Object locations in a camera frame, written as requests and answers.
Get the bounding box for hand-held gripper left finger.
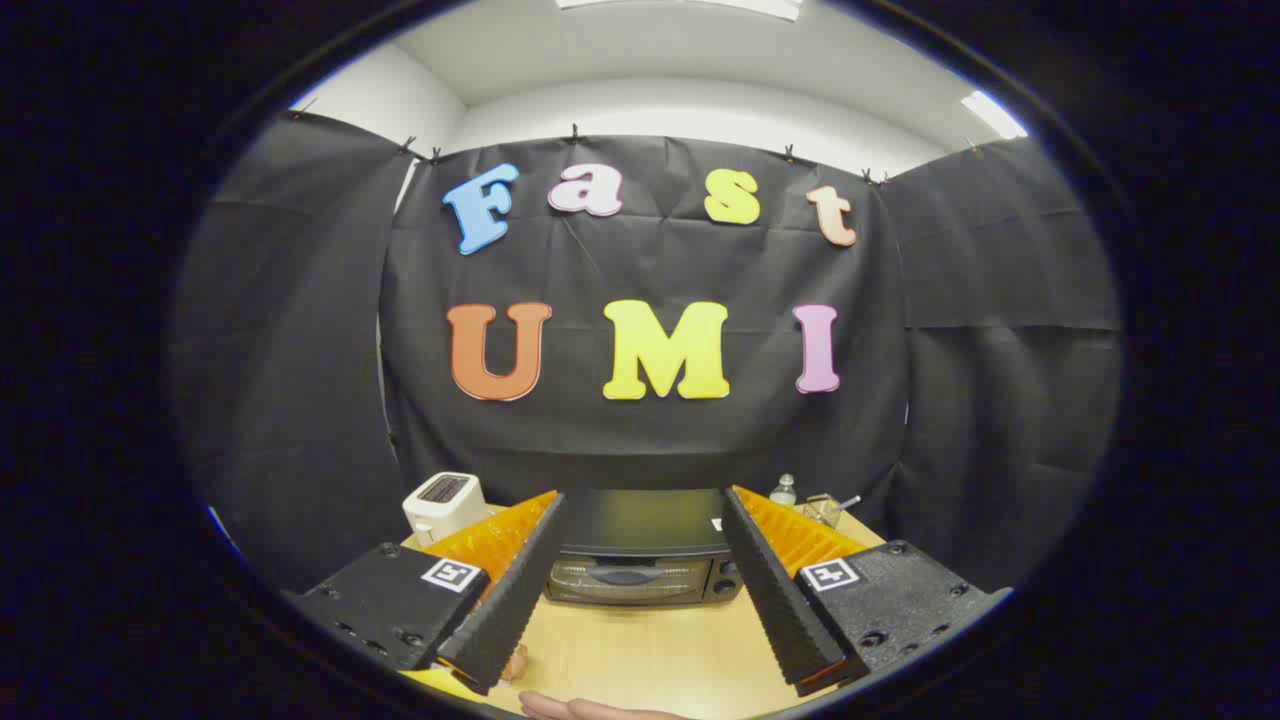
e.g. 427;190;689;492
288;488;569;701

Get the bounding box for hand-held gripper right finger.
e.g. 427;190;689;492
720;485;1013;699

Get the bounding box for black toaster oven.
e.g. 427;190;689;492
543;488;746;606

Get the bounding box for white toaster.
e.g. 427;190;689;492
402;472;493;548

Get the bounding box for ceiling light panel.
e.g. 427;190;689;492
555;0;804;23
962;90;1029;139

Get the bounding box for metal wire basket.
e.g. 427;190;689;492
800;492;863;529

